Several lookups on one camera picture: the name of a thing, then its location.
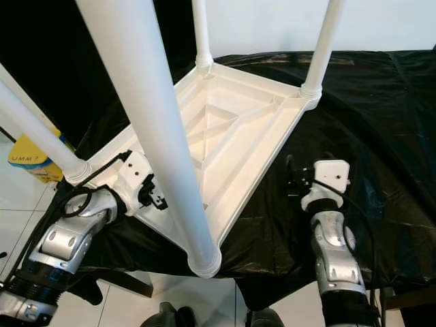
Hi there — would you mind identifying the white plastic table top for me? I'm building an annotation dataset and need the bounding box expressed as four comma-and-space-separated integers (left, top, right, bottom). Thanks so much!
72, 63, 323, 279

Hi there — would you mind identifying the white plastic table leg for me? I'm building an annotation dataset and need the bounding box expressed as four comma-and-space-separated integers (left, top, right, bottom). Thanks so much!
191, 0, 213, 72
75, 0, 222, 273
0, 65, 93, 185
300, 0, 345, 99

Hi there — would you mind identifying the black plastic cover sheet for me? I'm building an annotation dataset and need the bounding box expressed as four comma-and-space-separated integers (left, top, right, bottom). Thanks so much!
34, 49, 436, 311

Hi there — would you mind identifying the dark left robot foot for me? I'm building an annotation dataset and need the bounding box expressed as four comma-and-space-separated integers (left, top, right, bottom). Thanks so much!
140, 302, 198, 327

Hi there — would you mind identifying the dark robot foot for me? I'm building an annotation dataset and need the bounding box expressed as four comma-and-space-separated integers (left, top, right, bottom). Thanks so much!
245, 308, 287, 327
140, 302, 198, 327

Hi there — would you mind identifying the yellow bin with blue band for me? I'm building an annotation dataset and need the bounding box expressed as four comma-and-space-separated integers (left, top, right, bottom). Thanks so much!
8, 133, 77, 183

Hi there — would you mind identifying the dark right robot foot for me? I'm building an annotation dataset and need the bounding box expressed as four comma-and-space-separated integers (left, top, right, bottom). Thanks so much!
245, 308, 287, 327

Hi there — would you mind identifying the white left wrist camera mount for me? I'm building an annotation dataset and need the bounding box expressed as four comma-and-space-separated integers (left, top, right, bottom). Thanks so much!
114, 151, 154, 215

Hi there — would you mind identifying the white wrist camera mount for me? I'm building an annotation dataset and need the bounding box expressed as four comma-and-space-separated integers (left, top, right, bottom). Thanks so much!
301, 160, 350, 212
114, 151, 154, 215

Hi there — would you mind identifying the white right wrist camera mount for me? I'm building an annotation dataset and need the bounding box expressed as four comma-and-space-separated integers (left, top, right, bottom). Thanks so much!
301, 160, 350, 212

